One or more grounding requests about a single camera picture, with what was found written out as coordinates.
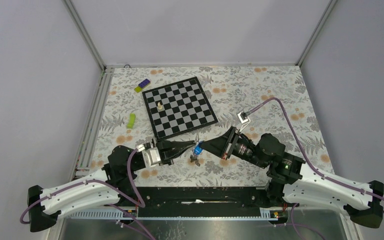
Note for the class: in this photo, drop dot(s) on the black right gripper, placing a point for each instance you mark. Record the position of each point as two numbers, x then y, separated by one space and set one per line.
220 145

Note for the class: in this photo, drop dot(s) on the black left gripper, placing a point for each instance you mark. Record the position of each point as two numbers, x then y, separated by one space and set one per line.
168 150

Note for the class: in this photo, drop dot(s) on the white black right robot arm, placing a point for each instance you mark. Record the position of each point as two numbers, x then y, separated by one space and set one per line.
293 181

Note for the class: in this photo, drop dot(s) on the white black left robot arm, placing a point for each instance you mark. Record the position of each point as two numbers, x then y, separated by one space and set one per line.
109 185

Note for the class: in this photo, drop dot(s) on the cream chess piece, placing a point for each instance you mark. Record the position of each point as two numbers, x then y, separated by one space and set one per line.
160 107

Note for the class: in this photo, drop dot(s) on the black grey chessboard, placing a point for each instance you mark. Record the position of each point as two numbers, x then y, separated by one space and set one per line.
185 108

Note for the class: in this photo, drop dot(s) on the green arch toy block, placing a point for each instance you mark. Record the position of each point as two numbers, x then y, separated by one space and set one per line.
131 121

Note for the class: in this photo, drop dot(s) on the floral table mat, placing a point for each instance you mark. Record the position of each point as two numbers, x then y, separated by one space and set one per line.
287 113

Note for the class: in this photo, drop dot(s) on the purple yellow toy brick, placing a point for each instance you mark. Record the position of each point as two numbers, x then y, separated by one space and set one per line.
142 85

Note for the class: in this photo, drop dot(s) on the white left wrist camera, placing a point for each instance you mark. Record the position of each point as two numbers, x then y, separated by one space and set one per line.
150 154

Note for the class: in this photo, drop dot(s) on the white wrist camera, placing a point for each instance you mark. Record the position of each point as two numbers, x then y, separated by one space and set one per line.
244 121
150 154

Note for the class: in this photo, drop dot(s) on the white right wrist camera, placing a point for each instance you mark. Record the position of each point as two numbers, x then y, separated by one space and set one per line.
244 121

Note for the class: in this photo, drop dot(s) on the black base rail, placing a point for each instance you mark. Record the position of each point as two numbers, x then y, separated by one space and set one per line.
196 202

